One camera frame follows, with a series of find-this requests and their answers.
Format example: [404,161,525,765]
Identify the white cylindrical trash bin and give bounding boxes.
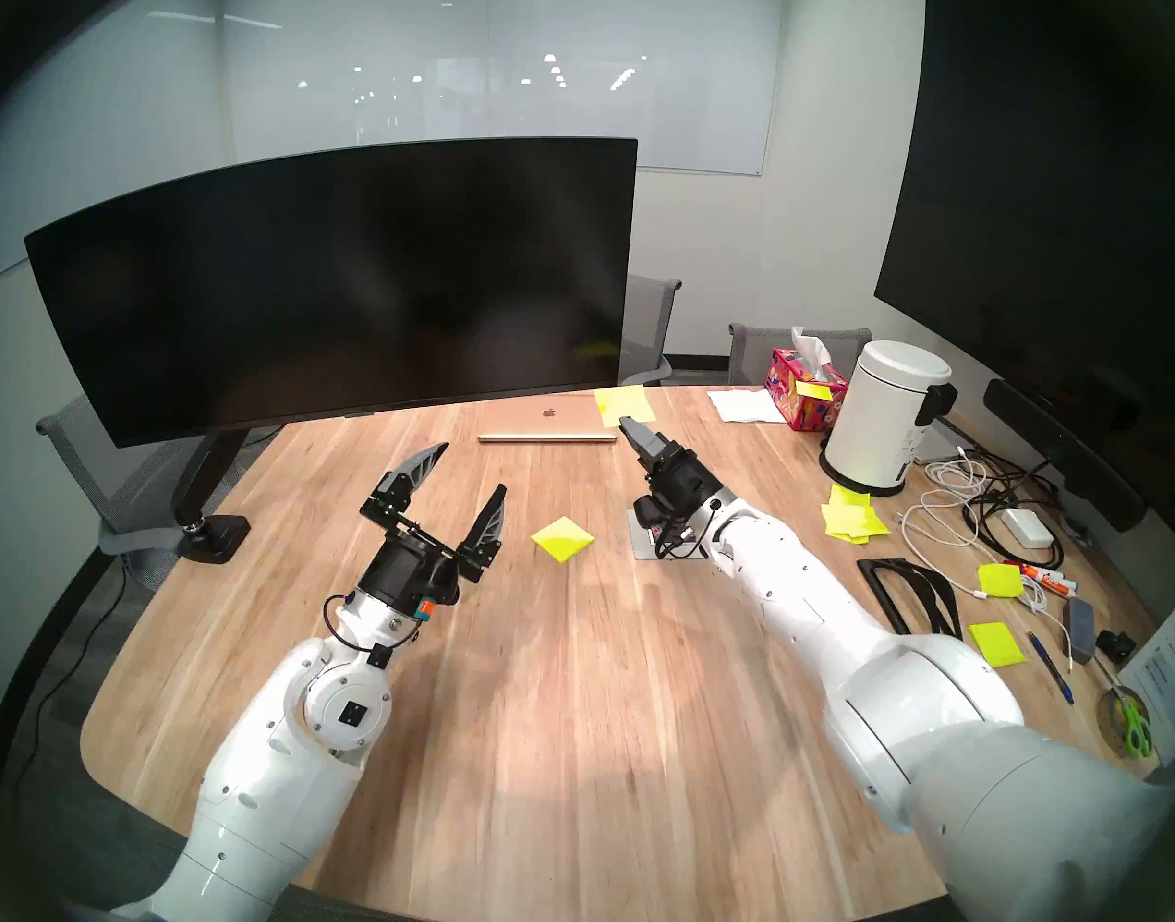
[820,340,959,497]

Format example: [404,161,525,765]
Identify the long white cable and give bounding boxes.
[895,496,1076,679]

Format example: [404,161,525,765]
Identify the flat yellow sticky note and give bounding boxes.
[969,622,1027,668]

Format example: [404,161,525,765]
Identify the black frame stand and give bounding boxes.
[857,557,965,643]

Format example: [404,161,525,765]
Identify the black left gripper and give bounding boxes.
[357,441,508,614]

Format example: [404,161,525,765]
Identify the large black wall television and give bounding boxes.
[873,0,1175,508]

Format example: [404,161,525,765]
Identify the curved black monitor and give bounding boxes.
[24,138,639,449]

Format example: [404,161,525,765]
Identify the grey table power outlet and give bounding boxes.
[629,509,713,562]

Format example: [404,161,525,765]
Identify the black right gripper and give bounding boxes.
[618,415,737,527]

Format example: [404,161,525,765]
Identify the white printed paper sheet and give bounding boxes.
[1115,579,1175,767]

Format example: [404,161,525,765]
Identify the grey mesh office chair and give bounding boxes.
[36,394,214,585]
[618,275,682,388]
[727,323,873,387]

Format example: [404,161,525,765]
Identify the loose yellow sticky note pile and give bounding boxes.
[822,485,892,545]

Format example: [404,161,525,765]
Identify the white power adapter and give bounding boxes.
[1000,508,1054,549]

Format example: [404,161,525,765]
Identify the green handled scissors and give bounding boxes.
[1120,697,1155,760]

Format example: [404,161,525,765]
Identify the white coiled cable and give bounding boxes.
[918,455,993,498]

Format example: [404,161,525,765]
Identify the white box device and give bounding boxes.
[912,419,974,466]

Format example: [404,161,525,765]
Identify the black floor cable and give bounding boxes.
[1,567,129,815]

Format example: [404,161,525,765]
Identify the rose gold laptop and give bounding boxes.
[478,395,618,444]

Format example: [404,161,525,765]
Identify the glass wall whiteboard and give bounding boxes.
[220,0,785,177]

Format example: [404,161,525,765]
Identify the clear tape roll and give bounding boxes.
[1098,685,1157,760]

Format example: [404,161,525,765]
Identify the white paper napkin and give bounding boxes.
[708,388,788,424]

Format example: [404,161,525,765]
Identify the black video sound bar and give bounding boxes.
[983,378,1147,533]

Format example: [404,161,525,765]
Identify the grey rectangular block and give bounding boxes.
[1063,598,1097,664]

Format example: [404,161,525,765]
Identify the yellow sticky note pad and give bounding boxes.
[532,517,596,566]

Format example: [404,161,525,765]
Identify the single yellow sticky note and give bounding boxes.
[593,385,657,429]

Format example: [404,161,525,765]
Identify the blue pen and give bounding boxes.
[1027,630,1076,706]

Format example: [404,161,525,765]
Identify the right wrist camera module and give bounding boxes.
[635,497,679,556]

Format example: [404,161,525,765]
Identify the colourful floral tissue box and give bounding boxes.
[764,348,849,433]

